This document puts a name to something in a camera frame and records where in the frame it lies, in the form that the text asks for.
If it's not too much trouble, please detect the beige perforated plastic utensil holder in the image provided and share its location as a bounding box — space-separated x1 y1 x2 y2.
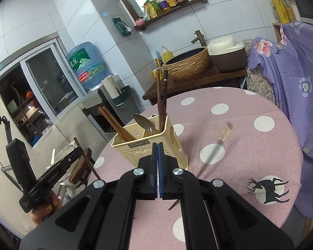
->
111 115 189 171

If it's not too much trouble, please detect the window with metal frame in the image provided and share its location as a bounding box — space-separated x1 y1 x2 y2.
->
0 38 88 149

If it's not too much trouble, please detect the woven-pattern wash basin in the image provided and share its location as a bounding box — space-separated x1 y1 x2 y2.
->
162 46 210 80

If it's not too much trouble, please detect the grey paisley cloth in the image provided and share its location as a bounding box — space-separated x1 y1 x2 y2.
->
242 39 279 105

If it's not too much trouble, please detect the teal cup holder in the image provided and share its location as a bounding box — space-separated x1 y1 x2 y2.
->
114 85 132 107

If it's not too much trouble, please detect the shiny metal spoon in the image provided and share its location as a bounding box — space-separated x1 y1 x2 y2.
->
134 114 154 136

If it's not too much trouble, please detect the dark chopstick with patterned end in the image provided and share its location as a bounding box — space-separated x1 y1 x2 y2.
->
162 70 169 133
168 122 233 211

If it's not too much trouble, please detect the person's left hand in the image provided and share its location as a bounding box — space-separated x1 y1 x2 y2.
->
31 189 61 226

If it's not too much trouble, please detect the yellow packet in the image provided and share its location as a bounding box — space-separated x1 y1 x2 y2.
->
263 0 290 24

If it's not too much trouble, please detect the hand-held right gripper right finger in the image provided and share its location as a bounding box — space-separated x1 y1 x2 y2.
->
158 142 294 250

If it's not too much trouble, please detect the dark wooden cabinet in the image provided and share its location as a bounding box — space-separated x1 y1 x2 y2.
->
142 66 248 106

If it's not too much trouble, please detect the white enamel basin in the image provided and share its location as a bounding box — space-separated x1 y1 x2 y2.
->
50 141 77 170

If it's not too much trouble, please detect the brass faucet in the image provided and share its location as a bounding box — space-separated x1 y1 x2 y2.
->
191 30 206 47

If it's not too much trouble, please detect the brown and cream rice cooker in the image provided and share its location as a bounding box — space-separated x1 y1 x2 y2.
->
207 37 248 73

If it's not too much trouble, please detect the yellow soap pump bottle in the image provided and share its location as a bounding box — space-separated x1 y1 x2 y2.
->
160 46 174 61

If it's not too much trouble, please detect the brown wooden chopstick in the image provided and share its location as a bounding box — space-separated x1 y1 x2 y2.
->
97 107 132 141
156 68 165 134
101 106 136 141

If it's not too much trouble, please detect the black box on stand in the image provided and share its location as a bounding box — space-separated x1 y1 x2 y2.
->
6 139 30 192

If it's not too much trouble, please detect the purple floral cloth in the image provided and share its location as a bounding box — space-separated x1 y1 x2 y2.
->
248 22 313 218

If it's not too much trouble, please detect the paper cup stack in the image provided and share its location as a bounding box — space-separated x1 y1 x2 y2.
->
102 75 121 102

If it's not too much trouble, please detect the wooden stool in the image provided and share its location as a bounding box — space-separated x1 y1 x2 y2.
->
69 137 102 185

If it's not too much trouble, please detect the dark kitchen appliance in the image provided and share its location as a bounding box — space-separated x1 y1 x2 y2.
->
287 0 313 26

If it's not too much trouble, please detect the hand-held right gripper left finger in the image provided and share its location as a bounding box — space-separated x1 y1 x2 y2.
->
20 142 159 250

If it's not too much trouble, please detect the row of condiment bottles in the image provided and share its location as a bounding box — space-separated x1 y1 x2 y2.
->
143 0 197 23

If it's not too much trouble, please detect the blue water jug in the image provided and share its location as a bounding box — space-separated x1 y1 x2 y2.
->
66 42 110 89

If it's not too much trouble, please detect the grey water dispenser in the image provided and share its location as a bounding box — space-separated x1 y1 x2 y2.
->
77 87 136 136

